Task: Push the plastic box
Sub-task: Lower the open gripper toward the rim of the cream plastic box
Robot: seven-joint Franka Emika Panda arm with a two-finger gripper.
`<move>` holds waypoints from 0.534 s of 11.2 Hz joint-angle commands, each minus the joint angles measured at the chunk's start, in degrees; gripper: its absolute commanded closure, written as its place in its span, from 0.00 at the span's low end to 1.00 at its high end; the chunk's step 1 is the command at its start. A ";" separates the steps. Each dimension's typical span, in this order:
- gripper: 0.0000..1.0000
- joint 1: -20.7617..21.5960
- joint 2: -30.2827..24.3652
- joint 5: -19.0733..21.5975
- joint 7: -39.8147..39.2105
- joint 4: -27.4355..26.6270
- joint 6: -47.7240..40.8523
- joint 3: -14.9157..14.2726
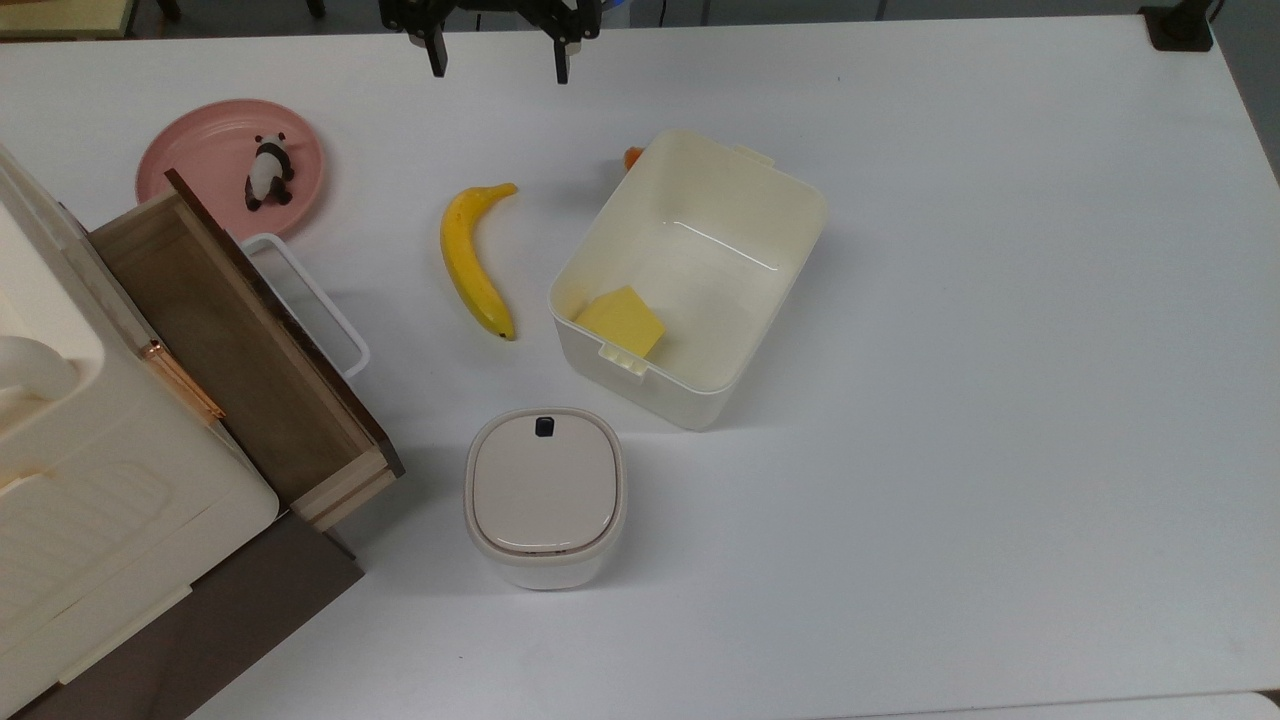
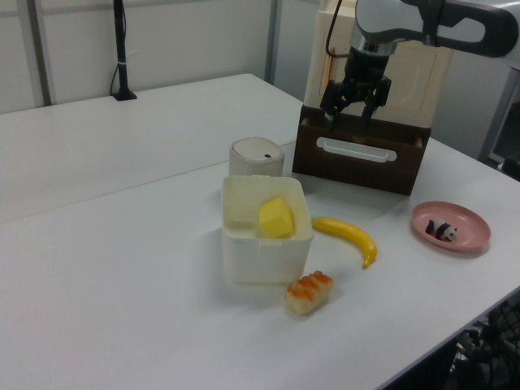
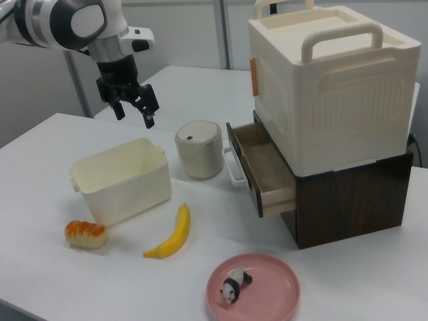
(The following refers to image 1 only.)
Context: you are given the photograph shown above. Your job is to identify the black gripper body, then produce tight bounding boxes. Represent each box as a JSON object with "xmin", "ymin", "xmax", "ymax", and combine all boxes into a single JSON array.
[{"xmin": 378, "ymin": 0, "xmax": 604, "ymax": 41}]

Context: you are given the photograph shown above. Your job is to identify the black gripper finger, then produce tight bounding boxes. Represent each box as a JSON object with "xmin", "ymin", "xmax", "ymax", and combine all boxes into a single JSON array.
[
  {"xmin": 405, "ymin": 24, "xmax": 449, "ymax": 79},
  {"xmin": 545, "ymin": 28, "xmax": 587, "ymax": 86}
]

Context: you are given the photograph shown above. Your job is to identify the cream plastic box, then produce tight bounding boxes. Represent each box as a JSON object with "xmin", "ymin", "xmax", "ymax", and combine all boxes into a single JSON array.
[{"xmin": 548, "ymin": 128, "xmax": 829, "ymax": 432}]

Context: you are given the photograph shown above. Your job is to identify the panda figurine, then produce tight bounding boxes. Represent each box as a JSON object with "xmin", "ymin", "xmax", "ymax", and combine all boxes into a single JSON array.
[{"xmin": 244, "ymin": 132, "xmax": 297, "ymax": 212}]

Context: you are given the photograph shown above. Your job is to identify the yellow banana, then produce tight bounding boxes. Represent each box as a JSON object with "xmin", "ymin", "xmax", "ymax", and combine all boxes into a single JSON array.
[{"xmin": 440, "ymin": 182, "xmax": 520, "ymax": 342}]

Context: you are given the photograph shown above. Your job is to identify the pink plate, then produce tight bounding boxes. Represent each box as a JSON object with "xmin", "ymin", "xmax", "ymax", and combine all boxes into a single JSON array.
[{"xmin": 136, "ymin": 98, "xmax": 326, "ymax": 241}]

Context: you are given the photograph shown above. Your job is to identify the yellow block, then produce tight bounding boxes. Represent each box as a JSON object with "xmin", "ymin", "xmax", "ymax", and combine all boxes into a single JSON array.
[{"xmin": 575, "ymin": 285, "xmax": 667, "ymax": 361}]

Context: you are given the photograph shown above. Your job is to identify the brown wooden drawer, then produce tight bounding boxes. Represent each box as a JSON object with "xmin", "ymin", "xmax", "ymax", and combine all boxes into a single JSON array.
[{"xmin": 88, "ymin": 168, "xmax": 406, "ymax": 533}]

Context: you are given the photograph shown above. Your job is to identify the light wooden background table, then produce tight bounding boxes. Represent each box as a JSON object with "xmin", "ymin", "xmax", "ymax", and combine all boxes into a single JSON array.
[{"xmin": 0, "ymin": 0, "xmax": 138, "ymax": 41}]

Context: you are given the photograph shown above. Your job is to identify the white lidded trash bin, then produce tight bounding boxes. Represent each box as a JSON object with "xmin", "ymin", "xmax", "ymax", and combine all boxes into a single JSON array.
[{"xmin": 463, "ymin": 407, "xmax": 629, "ymax": 591}]

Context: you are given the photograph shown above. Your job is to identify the cream plastic cabinet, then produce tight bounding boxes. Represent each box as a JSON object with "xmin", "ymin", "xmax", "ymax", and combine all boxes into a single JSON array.
[{"xmin": 0, "ymin": 145, "xmax": 281, "ymax": 691}]

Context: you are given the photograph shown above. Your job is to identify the dark brown cabinet base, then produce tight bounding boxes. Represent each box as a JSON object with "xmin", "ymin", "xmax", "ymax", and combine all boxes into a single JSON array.
[{"xmin": 10, "ymin": 510, "xmax": 366, "ymax": 720}]

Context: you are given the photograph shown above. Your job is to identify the white drawer handle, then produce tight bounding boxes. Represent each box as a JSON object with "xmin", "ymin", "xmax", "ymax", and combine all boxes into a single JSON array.
[{"xmin": 240, "ymin": 232, "xmax": 371, "ymax": 381}]

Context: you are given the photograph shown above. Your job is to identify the copper cabinet handle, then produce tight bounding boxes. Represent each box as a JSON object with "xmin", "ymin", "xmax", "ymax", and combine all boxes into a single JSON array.
[{"xmin": 140, "ymin": 340, "xmax": 226, "ymax": 423}]

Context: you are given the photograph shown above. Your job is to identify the black camera stand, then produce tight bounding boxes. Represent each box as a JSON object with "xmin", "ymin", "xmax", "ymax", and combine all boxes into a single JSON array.
[{"xmin": 1140, "ymin": 0, "xmax": 1217, "ymax": 52}]

